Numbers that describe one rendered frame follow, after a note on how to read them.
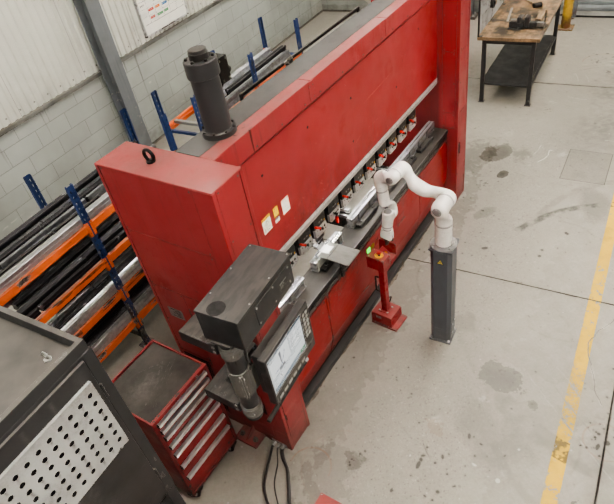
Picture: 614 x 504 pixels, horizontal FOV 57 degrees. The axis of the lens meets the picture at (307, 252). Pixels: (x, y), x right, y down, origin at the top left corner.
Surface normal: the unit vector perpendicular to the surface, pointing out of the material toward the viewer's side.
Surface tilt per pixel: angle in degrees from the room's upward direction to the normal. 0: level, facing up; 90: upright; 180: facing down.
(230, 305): 0
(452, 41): 90
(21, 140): 90
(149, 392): 0
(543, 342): 0
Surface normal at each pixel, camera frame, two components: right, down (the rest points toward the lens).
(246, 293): -0.15, -0.75
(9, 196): 0.87, 0.21
